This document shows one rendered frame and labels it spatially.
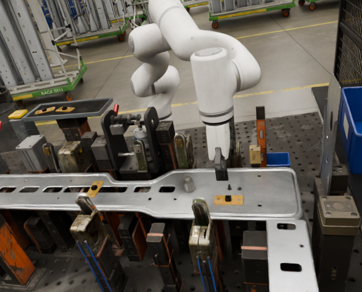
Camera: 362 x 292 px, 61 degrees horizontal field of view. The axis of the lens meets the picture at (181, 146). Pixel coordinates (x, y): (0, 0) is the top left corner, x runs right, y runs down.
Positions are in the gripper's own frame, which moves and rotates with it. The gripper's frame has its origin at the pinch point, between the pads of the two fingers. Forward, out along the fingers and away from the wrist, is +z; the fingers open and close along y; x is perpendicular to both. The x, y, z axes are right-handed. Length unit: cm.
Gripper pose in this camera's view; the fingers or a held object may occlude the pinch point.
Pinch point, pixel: (223, 166)
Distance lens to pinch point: 84.2
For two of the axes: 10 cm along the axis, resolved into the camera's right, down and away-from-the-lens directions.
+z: 1.8, 8.3, 5.2
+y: -2.0, 5.5, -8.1
